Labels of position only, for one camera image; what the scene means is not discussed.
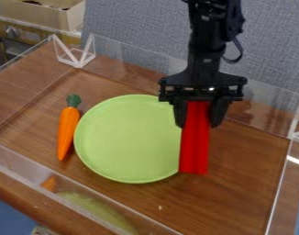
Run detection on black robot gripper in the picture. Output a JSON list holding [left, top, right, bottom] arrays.
[[157, 49, 247, 128]]

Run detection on red plastic block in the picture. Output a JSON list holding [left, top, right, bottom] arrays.
[[178, 101, 209, 174]]

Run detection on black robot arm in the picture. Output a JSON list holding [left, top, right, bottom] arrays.
[[157, 0, 247, 128]]

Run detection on green round plate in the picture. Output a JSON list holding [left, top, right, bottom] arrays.
[[73, 95, 180, 184]]

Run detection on orange toy carrot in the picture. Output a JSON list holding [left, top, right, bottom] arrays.
[[56, 95, 81, 161]]

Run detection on cardboard box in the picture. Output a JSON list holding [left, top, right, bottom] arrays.
[[0, 0, 85, 31]]

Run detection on wooden shelf with knob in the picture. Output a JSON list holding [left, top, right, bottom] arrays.
[[0, 16, 81, 45]]

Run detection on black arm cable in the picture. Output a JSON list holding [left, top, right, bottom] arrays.
[[220, 36, 245, 65]]

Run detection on clear acrylic enclosure wall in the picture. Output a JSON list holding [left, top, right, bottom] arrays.
[[0, 41, 299, 235]]

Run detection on clear acrylic corner bracket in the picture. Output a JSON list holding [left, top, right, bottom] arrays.
[[52, 35, 96, 68]]

